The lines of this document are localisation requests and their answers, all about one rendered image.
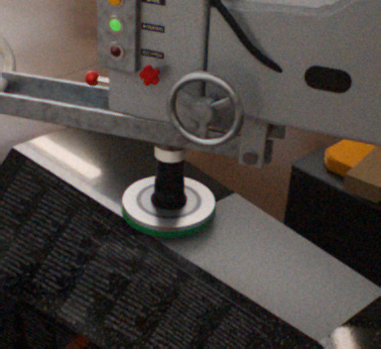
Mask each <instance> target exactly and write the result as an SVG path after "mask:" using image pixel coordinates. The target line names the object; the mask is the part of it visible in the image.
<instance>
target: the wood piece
mask: <svg viewBox="0 0 381 349"><path fill-rule="evenodd" d="M343 190H345V191H347V192H350V193H352V194H355V195H357V196H361V197H363V198H366V199H368V200H371V201H374V202H376V203H377V202H378V201H379V200H380V199H381V147H378V146H376V147H375V148H374V149H373V150H372V151H371V152H370V153H368V154H367V155H366V156H365V157H364V159H363V160H362V161H361V162H358V163H357V164H356V165H355V166H354V167H353V168H352V169H351V170H349V171H348V172H347V173H346V174H345V178H344V184H343Z"/></svg>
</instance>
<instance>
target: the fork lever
mask: <svg viewBox="0 0 381 349"><path fill-rule="evenodd" d="M1 74H2V77H4V79H6V80H7V81H8V82H9V85H10V86H9V89H8V90H7V91H6V92H5V93H3V92H0V114H3V115H9V116H14V117H19V118H26V119H31V120H36V121H42V122H47V123H54V124H59V125H64V126H70V127H74V128H80V129H86V130H91V131H97V132H103V133H108V134H114V135H119V137H124V138H131V139H136V140H141V141H147V142H153V143H159V144H164V145H169V146H176V147H181V148H186V149H192V150H198V151H203V152H209V153H214V154H221V155H225V156H230V157H236V158H238V156H240V146H241V135H242V134H238V133H237V135H236V136H235V138H234V139H233V140H232V141H230V142H229V143H227V144H225V145H223V146H220V147H213V148H207V147H201V146H198V145H194V144H192V143H190V142H188V141H187V140H185V139H184V138H183V136H181V135H180V134H179V133H178V131H177V130H176V129H175V128H174V126H173V125H171V124H166V123H161V122H157V121H152V120H146V119H142V118H137V117H132V116H128V115H122V114H118V113H113V112H111V110H110V108H109V87H103V86H93V87H92V86H89V84H87V83H84V82H78V81H71V80H65V79H59V78H53V77H46V76H40V75H33V74H27V73H22V72H15V71H9V70H2V71H1ZM233 119H234V117H233V116H229V115H224V114H219V112H216V115H215V116H214V118H213V119H212V120H211V122H209V124H208V126H209V127H215V128H222V129H228V130H229V128H230V127H231V125H232V123H233ZM285 129H286V127H284V126H279V125H274V124H269V128H268V138H275V139H281V140H284V138H285ZM224 133H226V131H220V130H214V129H208V133H207V138H218V136H221V135H223V134H224ZM268 138H267V146H266V154H265V164H271V163H272V157H273V145H274V141H273V140H268ZM257 159H258V154H257V153H255V152H254V151H252V150H248V151H245V152H243V161H242V162H244V163H245V164H246V165H248V166H253V165H256V164H257Z"/></svg>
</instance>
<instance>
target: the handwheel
mask: <svg viewBox="0 0 381 349"><path fill-rule="evenodd" d="M194 81H205V82H209V83H212V84H214V85H216V86H218V87H220V89H221V90H222V91H223V92H224V93H225V94H226V95H227V96H228V97H226V98H224V99H221V100H220V98H219V96H218V94H215V93H210V94H209V95H208V97H201V98H200V99H196V98H195V97H193V96H191V95H190V94H189V93H187V92H186V91H185V90H183V87H184V86H185V85H187V84H188V83H191V82H194ZM177 97H179V98H181V99H182V100H183V101H185V102H186V103H187V104H189V105H190V106H191V109H190V114H191V117H192V119H193V120H195V121H196V122H198V123H199V135H197V134H194V133H193V132H191V131H190V130H188V129H187V128H186V127H185V126H184V124H183V123H182V122H181V120H180V118H179V116H178V112H177V106H176V102H177ZM231 105H232V106H233V111H234V119H233V123H232V125H231V127H230V128H229V130H228V131H227V132H226V133H224V134H223V135H221V136H218V138H207V133H208V123H209V122H211V120H212V119H213V118H214V116H215V115H216V112H218V110H219V109H222V108H225V107H228V106H231ZM166 109H167V115H168V118H169V121H170V123H171V125H173V126H174V128H175V129H176V130H177V131H178V133H179V134H180V135H181V136H183V138H184V139H185V140H187V141H188V142H190V143H192V144H194V145H198V146H201V147H207V148H213V147H220V146H223V145H225V144H227V143H229V142H230V141H232V140H233V139H234V138H235V136H236V135H237V133H238V132H239V130H241V128H242V126H243V122H244V106H243V102H242V99H241V97H239V95H238V93H237V92H236V90H235V89H234V87H233V86H232V85H231V84H230V83H229V82H228V81H227V80H226V79H224V78H223V77H221V76H219V75H216V74H213V73H210V72H205V71H196V72H190V73H187V74H185V75H183V76H181V77H180V78H178V79H177V80H176V81H175V82H174V84H173V85H172V87H170V90H169V92H168V95H167V99H166Z"/></svg>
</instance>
